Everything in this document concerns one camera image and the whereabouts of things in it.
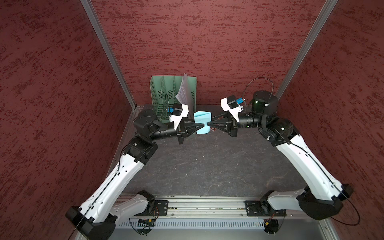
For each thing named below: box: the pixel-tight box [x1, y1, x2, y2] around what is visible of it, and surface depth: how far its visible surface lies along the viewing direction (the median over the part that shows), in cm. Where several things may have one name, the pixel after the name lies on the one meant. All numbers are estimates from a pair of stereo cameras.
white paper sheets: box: [175, 73, 195, 118], surface depth 94 cm
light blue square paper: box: [193, 111, 212, 135], surface depth 50 cm
